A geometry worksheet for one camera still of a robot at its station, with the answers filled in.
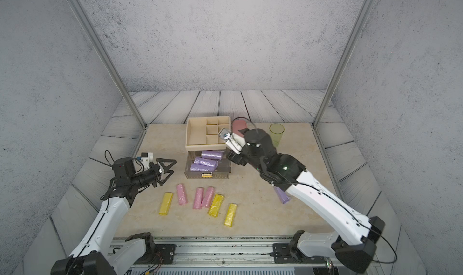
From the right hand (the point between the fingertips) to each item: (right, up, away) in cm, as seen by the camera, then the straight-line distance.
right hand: (236, 137), depth 66 cm
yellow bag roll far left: (-33, -31, +21) cm, 50 cm away
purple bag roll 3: (+22, -28, +21) cm, 42 cm away
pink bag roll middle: (-19, -30, +21) cm, 41 cm away
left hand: (-25, -12, +12) cm, 31 cm away
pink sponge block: (+1, +8, +53) cm, 54 cm away
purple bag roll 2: (-10, -8, +17) cm, 21 cm away
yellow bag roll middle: (-10, -32, +19) cm, 38 cm away
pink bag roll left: (-26, -28, +21) cm, 44 cm away
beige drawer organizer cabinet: (-16, +2, +21) cm, 27 cm away
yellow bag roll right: (-3, -35, +17) cm, 39 cm away
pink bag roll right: (-14, -30, +21) cm, 39 cm away
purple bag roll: (-14, -11, +15) cm, 23 cm away
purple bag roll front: (-16, -13, +13) cm, 24 cm away
